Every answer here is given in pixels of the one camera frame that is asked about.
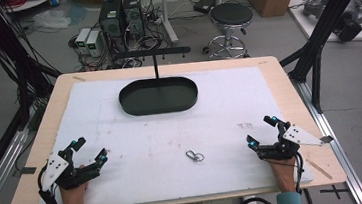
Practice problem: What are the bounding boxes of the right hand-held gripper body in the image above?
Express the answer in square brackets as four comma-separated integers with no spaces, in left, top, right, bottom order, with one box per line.
[254,117,337,163]

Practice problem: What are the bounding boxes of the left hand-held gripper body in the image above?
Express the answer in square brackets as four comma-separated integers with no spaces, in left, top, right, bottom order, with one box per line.
[37,143,103,194]

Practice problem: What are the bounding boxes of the person's left hand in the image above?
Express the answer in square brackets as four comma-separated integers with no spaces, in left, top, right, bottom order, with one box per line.
[57,163,91,204]

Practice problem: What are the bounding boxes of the person's right hand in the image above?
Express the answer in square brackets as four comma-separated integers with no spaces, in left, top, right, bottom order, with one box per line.
[268,155,300,196]

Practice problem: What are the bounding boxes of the black tape piece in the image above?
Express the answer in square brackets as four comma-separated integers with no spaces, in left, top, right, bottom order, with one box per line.
[11,165,38,179]

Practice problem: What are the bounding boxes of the thin wooden stick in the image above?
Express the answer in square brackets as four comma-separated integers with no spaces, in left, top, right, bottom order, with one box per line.
[305,156,334,183]

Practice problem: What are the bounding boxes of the black tape cross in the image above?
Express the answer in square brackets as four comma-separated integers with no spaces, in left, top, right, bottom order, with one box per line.
[319,182,351,202]

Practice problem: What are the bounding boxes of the white foam mat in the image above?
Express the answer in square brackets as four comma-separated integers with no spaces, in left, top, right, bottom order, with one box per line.
[23,60,315,204]

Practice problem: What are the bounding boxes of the black hook stand with tray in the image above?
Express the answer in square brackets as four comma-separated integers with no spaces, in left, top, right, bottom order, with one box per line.
[112,45,201,119]

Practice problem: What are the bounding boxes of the white power supply unit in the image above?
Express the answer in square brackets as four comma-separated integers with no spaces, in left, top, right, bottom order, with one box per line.
[84,29,104,59]
[73,26,94,56]

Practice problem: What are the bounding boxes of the black round stool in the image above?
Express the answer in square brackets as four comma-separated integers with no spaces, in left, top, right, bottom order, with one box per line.
[198,0,258,63]

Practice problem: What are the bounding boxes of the white board with grey devices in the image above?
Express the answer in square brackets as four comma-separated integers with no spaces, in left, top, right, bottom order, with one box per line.
[287,0,362,49]

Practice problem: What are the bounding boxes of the black computer tower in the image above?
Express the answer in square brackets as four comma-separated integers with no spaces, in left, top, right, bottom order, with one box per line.
[121,0,148,39]
[96,0,129,54]

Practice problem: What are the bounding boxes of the clear plastic bag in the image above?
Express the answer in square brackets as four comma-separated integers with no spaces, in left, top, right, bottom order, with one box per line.
[31,7,73,33]

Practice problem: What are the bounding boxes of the black flat device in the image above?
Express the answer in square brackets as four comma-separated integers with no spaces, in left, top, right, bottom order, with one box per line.
[191,0,219,15]

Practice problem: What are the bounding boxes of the white table leg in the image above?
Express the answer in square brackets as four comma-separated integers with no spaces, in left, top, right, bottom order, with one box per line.
[158,0,181,47]

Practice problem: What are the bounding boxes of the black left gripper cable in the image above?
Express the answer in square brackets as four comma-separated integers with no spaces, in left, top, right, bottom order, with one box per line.
[34,163,62,204]

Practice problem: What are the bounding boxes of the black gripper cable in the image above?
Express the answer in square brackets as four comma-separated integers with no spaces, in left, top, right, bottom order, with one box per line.
[34,163,62,204]
[291,149,314,204]

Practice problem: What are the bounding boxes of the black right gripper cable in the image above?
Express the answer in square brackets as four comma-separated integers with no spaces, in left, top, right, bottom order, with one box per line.
[291,149,314,204]

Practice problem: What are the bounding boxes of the silver carabiner key ring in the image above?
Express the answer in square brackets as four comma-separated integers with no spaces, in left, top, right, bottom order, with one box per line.
[185,148,206,164]

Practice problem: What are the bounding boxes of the black metal frame stand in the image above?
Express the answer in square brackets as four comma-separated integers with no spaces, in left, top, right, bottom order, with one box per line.
[273,0,362,118]
[0,0,75,198]

